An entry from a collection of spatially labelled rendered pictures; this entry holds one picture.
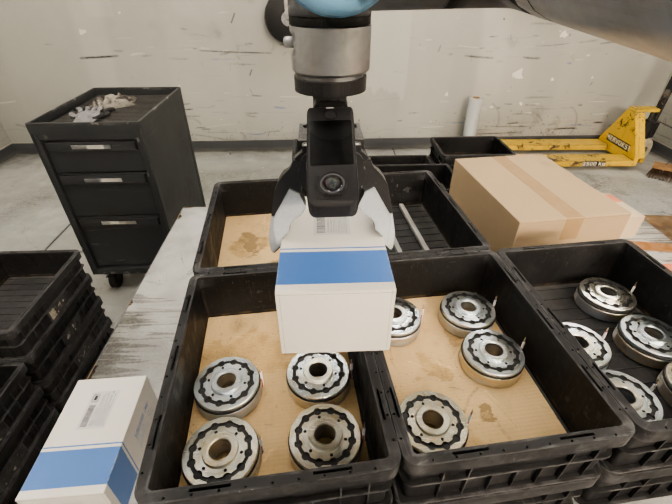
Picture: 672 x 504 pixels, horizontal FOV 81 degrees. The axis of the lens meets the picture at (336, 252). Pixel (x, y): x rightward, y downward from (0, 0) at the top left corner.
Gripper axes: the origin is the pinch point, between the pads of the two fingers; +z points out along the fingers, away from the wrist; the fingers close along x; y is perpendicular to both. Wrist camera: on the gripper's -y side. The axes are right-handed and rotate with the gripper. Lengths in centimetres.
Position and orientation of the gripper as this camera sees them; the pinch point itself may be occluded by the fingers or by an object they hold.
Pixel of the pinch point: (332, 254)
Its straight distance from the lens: 48.4
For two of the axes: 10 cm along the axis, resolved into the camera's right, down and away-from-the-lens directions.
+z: 0.0, 8.2, 5.7
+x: -10.0, 0.3, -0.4
